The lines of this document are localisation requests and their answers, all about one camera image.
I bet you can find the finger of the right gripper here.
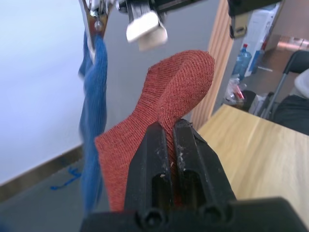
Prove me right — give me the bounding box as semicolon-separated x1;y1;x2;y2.
126;0;159;24
154;0;201;13

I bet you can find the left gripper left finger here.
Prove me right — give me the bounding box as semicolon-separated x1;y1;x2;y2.
124;120;173;213

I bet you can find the blue sock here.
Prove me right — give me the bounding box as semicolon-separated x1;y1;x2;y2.
78;31;109;215

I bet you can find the white rounded object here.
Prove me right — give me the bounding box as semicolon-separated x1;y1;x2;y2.
294;69;309;99

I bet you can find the red sock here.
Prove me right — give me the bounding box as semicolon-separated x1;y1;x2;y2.
94;50;216;211

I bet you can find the brown baseboard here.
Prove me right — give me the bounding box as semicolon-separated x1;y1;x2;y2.
0;142;84;203

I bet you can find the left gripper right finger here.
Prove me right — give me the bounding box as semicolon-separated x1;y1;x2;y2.
172;118;236;211

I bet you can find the white water dispenser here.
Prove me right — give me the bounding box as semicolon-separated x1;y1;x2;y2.
245;3;282;78

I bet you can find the dark bundle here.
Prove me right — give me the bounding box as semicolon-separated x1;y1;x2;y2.
272;94;309;136

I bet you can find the clear plastic trash bag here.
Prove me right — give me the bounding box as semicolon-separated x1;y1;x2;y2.
223;77;248;106

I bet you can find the black bin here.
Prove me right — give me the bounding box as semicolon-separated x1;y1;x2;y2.
241;89;258;112

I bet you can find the wooden rack slanted leg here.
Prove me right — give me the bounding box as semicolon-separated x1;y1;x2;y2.
190;0;234;130

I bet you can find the blue water bottle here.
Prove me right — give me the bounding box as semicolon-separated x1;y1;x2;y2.
232;43;253;81

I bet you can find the black folding chair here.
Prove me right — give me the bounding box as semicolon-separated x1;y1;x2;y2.
262;50;309;120

